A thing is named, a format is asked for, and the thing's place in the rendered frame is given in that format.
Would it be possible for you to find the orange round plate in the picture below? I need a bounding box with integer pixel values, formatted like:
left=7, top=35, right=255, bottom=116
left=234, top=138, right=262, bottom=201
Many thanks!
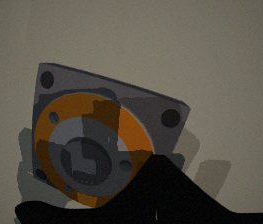
left=34, top=91, right=156, bottom=208

